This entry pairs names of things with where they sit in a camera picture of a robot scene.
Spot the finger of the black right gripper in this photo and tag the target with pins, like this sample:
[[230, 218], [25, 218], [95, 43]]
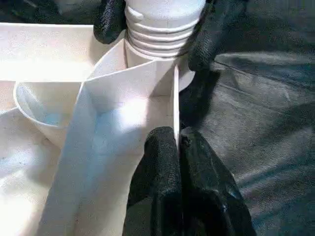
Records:
[[211, 32], [109, 22]]

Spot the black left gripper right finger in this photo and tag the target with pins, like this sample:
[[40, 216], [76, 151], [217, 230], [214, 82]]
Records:
[[206, 191]]

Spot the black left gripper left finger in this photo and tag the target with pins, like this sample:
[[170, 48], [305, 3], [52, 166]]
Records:
[[157, 184]]

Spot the white plastic table leg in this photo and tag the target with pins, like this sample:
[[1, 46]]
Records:
[[160, 29]]

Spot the white plastic table top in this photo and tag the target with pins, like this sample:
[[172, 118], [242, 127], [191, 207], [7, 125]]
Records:
[[49, 54]]

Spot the black glossy mat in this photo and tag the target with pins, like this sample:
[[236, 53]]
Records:
[[270, 110]]

